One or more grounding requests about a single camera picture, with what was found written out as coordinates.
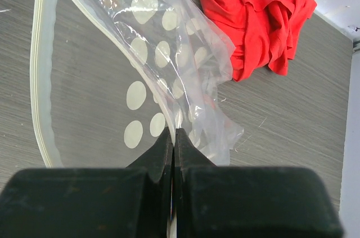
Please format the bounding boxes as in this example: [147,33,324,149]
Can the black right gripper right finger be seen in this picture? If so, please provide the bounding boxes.
[174,128,217,173]

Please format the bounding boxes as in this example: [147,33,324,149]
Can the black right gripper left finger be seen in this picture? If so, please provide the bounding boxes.
[127,127,173,182]

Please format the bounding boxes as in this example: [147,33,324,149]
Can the clear dotted zip bag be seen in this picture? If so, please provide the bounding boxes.
[30,0,243,168]

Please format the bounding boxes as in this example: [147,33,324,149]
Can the red cloth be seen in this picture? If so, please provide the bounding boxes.
[200,0,317,82]

